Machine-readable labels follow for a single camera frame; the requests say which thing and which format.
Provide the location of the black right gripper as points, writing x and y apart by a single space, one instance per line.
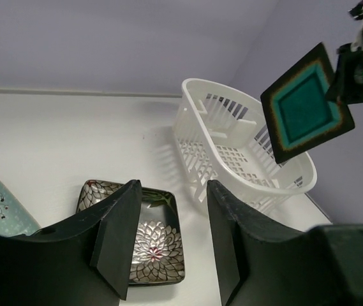
347 84

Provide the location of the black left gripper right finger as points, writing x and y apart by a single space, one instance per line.
260 261

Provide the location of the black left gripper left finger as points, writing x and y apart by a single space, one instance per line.
82 260

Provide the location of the dark teal square plate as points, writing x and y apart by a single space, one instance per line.
297 114

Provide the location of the white plastic dish rack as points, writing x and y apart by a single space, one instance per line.
221 134

